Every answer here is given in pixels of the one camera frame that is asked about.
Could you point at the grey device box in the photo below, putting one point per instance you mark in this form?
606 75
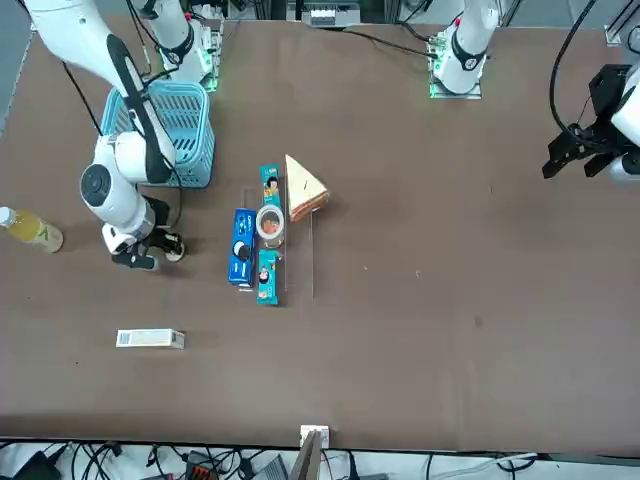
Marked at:
275 471

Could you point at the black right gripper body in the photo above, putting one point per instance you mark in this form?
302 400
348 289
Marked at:
161 217

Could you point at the blue Oreo cookie box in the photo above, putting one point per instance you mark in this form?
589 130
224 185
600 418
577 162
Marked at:
240 270

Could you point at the yellow juice bottle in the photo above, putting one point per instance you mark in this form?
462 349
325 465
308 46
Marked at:
35 230

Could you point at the teal cartoon snack packet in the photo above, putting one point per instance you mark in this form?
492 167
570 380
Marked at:
270 185
267 280

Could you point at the light blue plastic basket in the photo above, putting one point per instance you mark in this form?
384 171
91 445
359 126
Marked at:
192 150

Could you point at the aluminium frame bracket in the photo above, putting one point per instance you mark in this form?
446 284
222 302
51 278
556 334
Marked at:
614 35

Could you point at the clear acrylic display shelf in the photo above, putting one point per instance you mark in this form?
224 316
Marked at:
300 260

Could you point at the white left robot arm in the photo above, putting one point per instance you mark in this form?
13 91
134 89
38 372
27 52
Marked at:
467 50

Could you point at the white power strip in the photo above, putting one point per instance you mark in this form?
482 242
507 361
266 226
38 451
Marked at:
322 19

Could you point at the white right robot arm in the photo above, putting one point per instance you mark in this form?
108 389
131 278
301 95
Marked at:
115 195

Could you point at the grey camera post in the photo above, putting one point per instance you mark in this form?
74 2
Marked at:
307 460

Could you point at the orange and black connector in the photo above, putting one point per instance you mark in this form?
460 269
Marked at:
197 470

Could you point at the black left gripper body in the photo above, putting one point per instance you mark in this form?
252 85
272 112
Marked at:
607 95

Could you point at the black power adapter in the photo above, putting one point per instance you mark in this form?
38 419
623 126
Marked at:
35 467

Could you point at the triangular sandwich pack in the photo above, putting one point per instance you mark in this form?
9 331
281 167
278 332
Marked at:
302 190

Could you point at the white biscuit box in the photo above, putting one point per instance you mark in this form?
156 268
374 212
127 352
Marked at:
150 338

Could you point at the white table edge bracket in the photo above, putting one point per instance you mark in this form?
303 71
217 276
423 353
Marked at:
326 434

